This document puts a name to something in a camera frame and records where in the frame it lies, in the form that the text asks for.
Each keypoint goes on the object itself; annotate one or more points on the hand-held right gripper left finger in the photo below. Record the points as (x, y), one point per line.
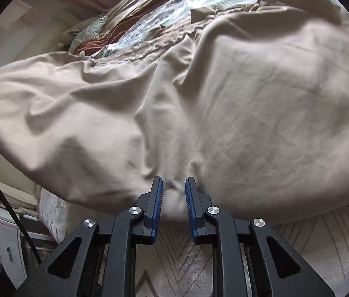
(157, 198)

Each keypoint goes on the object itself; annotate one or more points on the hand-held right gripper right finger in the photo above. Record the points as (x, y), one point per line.
(191, 204)

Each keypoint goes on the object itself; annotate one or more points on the beige jacket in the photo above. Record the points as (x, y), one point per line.
(254, 99)

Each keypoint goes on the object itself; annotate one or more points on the brown blanket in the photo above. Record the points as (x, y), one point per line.
(91, 45)

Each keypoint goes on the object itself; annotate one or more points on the pale green pillow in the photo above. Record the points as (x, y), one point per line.
(89, 27)

